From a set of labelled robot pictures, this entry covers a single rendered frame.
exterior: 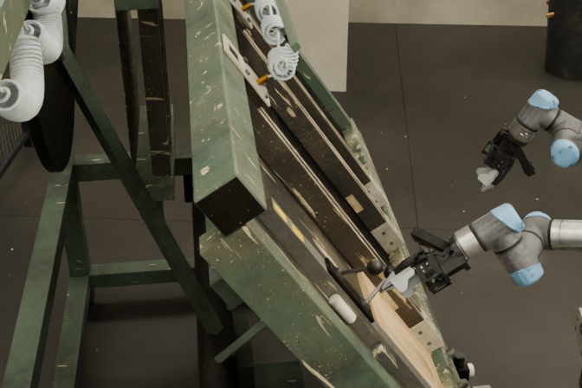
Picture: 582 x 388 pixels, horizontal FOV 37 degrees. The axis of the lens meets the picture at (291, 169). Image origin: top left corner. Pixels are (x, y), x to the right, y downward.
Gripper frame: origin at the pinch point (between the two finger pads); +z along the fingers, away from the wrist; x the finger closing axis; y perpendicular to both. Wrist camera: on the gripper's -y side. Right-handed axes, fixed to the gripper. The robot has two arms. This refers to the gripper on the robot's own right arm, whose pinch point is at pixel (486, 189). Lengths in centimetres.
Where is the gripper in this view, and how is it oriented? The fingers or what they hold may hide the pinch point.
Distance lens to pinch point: 278.3
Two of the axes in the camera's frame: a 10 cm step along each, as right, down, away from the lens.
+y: -8.9, -4.3, -1.8
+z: -4.6, 7.5, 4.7
